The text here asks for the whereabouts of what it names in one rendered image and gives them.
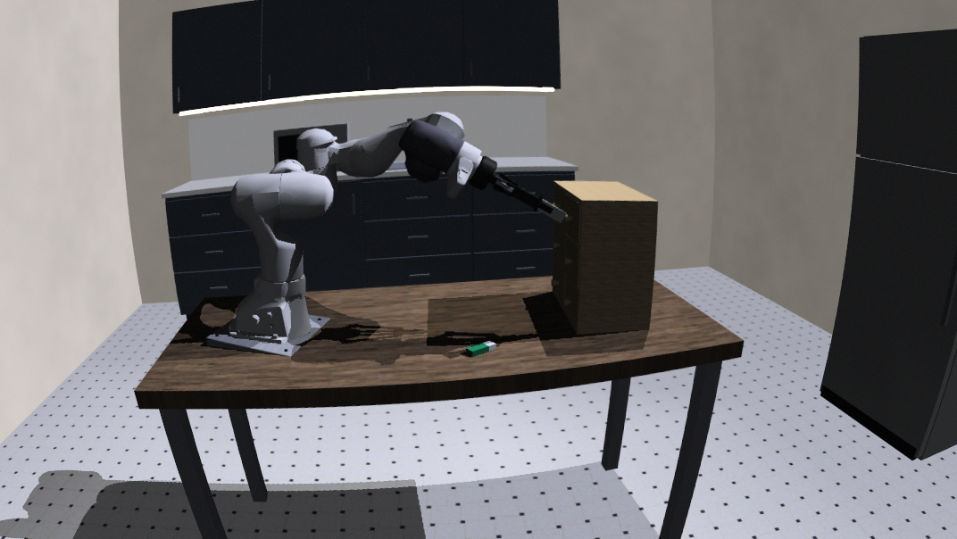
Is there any green and white eraser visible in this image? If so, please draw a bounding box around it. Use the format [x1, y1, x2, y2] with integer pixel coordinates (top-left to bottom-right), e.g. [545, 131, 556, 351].
[466, 341, 496, 357]

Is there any brown wooden drawer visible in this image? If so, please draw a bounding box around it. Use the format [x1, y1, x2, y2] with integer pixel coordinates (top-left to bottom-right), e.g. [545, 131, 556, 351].
[563, 276, 578, 331]
[552, 222, 566, 269]
[553, 185, 566, 229]
[551, 259, 565, 308]
[564, 194, 581, 245]
[563, 235, 580, 289]

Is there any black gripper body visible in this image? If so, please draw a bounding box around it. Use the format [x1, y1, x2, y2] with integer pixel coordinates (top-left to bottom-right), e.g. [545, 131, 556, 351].
[469, 156, 508, 190]

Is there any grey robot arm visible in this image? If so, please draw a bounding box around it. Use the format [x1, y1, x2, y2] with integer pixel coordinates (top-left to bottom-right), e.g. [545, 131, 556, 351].
[229, 112, 482, 344]

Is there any small dark brown chest of drawers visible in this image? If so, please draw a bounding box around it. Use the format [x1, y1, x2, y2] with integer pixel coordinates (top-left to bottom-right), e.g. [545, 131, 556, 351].
[553, 181, 658, 335]

